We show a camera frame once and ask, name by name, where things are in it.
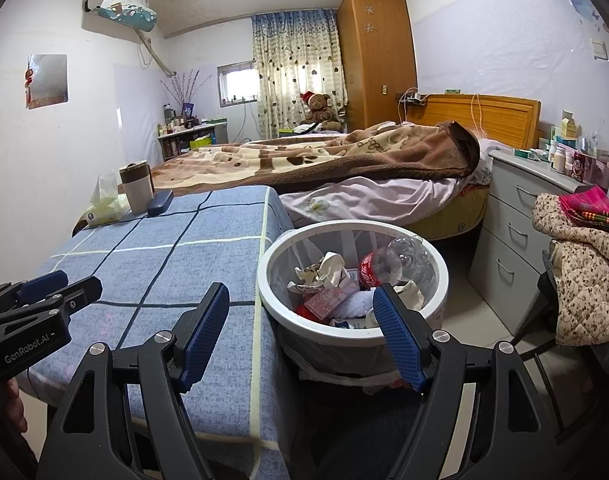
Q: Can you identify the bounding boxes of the clear plastic bin liner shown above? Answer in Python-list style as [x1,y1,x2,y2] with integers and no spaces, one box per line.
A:
[263,226,439,397]

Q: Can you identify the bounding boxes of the yellow mattress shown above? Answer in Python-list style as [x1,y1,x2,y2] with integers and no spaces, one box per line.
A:
[423,189,491,242]

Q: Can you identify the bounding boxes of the group of medicine boxes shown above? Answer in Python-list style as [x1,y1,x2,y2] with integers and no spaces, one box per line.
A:
[515,110,609,182]

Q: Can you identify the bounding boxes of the orange cable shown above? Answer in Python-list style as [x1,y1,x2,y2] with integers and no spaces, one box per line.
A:
[469,94,486,137]

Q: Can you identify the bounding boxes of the white round trash bin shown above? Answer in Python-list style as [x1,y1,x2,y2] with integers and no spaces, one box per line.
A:
[258,220,448,350]

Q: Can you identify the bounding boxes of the black chair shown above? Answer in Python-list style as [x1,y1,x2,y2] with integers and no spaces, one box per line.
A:
[509,250,609,438]

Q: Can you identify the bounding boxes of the red cartoon face box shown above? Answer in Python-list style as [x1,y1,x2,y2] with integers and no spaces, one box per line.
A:
[572,152,606,181]

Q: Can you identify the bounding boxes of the red and white packet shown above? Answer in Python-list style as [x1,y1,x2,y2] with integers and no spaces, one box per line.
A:
[304,287,353,319]

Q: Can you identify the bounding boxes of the pillow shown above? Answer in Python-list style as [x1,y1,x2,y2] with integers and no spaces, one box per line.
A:
[467,137,511,187]

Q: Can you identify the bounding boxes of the brown teddy bear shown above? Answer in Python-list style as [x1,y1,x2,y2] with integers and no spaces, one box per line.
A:
[300,91,342,131]

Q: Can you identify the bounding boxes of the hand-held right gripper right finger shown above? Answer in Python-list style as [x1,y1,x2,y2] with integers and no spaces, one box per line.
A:
[372,283,560,480]

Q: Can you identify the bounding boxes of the person's left hand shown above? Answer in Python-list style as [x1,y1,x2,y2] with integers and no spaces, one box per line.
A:
[3,376,28,434]

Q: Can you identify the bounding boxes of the pale pink bed sheet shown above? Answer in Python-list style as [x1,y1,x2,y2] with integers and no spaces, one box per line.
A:
[280,175,466,229]

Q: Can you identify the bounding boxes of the pink striped cloth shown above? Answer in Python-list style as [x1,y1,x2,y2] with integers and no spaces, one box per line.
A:
[559,185,609,234]

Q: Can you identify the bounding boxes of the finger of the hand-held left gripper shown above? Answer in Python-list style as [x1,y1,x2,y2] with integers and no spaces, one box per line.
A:
[0,276,102,329]
[0,270,69,311]

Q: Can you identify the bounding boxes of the dark blue glasses case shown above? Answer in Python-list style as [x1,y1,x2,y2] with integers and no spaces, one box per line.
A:
[146,190,176,217]

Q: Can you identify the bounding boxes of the cluttered desk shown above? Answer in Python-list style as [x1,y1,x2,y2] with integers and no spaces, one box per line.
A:
[157,119,230,161]

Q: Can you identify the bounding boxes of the heart patterned curtain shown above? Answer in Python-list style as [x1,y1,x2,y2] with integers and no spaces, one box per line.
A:
[252,10,348,134]

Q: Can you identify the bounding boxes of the square wall mirror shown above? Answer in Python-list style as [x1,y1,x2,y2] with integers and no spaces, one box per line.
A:
[26,54,68,110]

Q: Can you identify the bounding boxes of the small window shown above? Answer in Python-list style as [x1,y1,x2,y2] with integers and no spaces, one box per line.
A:
[217,61,258,107]

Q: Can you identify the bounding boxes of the air conditioner with printed cover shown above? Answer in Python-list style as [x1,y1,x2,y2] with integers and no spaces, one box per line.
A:
[83,0,158,34]

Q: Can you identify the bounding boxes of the clear bottle with red label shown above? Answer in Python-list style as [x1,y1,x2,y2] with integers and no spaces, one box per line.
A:
[359,235,436,292]

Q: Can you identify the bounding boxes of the beige and brown thermos cup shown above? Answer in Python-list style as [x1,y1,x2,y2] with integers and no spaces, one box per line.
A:
[118,161,153,215]

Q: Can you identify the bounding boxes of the wooden bed headboard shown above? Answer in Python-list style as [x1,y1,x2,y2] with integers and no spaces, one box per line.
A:
[419,94,542,150]

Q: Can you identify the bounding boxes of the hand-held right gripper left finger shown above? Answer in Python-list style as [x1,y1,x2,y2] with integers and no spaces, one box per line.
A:
[34,281,231,480]

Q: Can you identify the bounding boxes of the wrapped air conditioner pipe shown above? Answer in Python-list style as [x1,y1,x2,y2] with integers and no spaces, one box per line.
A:
[137,30,178,79]

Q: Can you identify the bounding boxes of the grey nightstand with drawers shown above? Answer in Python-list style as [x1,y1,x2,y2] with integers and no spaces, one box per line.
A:
[467,149,586,337]

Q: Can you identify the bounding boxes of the wooden wardrobe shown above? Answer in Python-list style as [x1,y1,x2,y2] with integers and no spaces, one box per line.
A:
[337,0,418,131]

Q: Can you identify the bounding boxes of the floral quilted jacket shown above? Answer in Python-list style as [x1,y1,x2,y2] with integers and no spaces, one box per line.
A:
[532,192,609,347]

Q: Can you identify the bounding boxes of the dried branches in vase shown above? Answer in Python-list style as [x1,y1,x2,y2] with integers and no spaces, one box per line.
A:
[162,71,213,116]

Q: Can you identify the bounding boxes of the brown patterned blanket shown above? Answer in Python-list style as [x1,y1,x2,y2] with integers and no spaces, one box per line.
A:
[152,121,481,196]

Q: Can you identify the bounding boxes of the blue checked tablecloth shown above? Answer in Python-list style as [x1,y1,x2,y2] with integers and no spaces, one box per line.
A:
[28,186,296,480]

